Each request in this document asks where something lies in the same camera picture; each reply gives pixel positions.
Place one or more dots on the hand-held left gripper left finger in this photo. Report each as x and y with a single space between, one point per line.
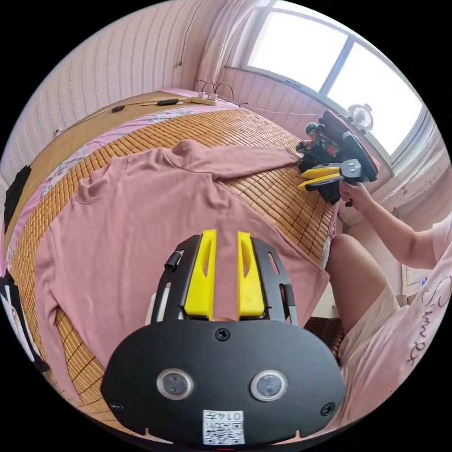
200 282

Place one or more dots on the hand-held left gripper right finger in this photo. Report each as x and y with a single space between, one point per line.
249 282

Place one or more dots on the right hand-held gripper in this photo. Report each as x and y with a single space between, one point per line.
356 162

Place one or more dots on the pink long sleeve shirt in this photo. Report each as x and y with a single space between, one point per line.
141 229

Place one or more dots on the person's right forearm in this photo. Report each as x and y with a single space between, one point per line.
399 234

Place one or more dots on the person's right hand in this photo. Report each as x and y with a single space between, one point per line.
356 196

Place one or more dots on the pile of clothes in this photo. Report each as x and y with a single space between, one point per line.
319 141

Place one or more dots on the bed with woven mat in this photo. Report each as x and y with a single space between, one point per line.
261 141

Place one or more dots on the small white fan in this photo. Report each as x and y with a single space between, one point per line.
361 116

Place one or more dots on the pink curtain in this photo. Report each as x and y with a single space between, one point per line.
418 173
219 46

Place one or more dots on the window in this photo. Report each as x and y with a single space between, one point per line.
300 42

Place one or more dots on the white power strip with plugs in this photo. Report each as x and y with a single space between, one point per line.
205 99

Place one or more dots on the person's body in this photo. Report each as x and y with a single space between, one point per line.
381 335

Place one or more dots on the black and white pillow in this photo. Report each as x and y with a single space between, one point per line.
12 310

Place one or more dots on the black cloth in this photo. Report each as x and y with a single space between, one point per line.
16 192

